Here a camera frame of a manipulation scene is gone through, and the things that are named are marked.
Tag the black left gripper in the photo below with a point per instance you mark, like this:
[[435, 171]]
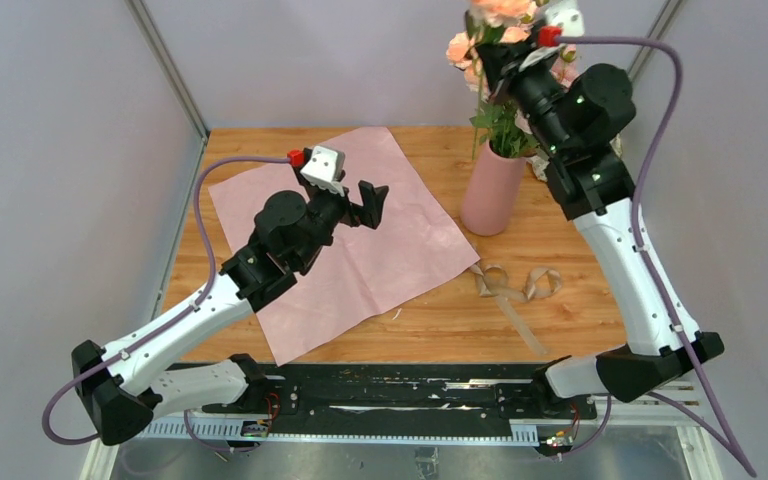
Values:
[[370, 212]]

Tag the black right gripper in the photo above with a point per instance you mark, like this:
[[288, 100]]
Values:
[[502, 61]]

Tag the pink wrapping paper sheet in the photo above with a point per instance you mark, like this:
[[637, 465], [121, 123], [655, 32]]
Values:
[[399, 293]]

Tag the pink cylindrical vase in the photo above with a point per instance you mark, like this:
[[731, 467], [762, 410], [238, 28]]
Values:
[[492, 192]]

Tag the beige ribbon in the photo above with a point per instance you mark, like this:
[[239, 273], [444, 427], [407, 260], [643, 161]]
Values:
[[492, 281]]

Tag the orange rose stem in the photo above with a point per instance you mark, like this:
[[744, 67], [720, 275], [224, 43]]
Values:
[[460, 54]]

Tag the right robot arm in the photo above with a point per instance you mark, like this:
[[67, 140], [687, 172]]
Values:
[[590, 182]]

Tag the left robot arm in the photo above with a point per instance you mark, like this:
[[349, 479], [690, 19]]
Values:
[[127, 384]]

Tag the crumpled green patterned cloth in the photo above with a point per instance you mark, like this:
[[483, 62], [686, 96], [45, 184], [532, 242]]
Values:
[[539, 163]]

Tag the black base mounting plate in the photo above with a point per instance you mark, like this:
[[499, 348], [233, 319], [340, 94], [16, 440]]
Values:
[[463, 402]]

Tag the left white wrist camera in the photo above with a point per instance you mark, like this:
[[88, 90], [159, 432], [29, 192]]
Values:
[[331, 168]]

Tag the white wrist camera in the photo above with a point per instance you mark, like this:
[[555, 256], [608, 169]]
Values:
[[555, 19], [331, 168]]

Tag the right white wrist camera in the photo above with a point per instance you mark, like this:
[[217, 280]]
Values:
[[555, 19]]

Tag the aluminium rail frame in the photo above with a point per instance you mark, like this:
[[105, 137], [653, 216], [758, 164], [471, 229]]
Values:
[[655, 436]]

